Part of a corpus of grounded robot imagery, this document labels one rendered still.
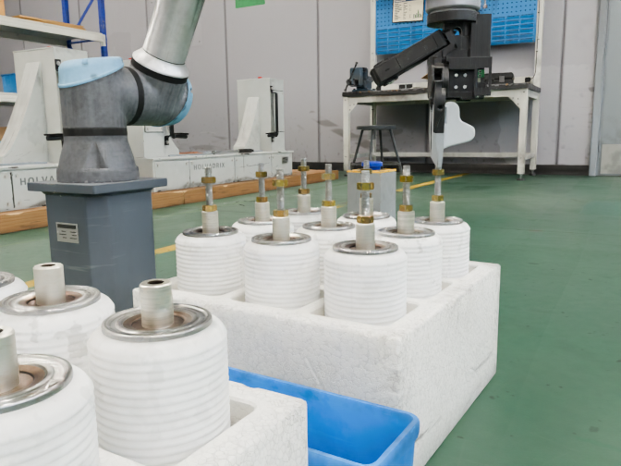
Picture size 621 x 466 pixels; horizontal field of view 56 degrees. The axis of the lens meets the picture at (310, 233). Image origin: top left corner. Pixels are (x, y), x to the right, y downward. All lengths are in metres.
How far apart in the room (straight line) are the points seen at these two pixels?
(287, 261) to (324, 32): 5.81
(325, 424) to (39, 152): 2.59
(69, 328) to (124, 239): 0.68
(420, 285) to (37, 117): 2.53
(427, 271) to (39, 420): 0.53
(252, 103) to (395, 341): 3.94
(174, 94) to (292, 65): 5.38
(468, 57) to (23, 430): 0.71
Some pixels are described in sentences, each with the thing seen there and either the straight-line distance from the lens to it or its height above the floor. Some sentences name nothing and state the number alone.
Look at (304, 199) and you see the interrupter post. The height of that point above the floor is 0.27.
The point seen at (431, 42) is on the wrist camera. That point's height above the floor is 0.51.
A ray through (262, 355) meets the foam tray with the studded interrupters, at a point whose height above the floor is 0.13.
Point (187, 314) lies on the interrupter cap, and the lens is 0.44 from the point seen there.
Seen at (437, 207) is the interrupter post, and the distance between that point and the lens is 0.88.
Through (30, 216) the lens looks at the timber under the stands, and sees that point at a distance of 2.75.
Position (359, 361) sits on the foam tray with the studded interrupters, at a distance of 0.62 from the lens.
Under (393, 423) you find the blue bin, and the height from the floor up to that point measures 0.11.
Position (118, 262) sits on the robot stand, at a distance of 1.14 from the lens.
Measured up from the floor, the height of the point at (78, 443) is 0.22.
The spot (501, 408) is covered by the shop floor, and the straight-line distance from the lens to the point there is 0.89.
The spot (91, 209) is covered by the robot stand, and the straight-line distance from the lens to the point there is 1.12.
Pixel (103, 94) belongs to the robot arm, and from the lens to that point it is 1.15.
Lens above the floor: 0.38
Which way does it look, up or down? 10 degrees down
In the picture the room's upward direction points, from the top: 1 degrees counter-clockwise
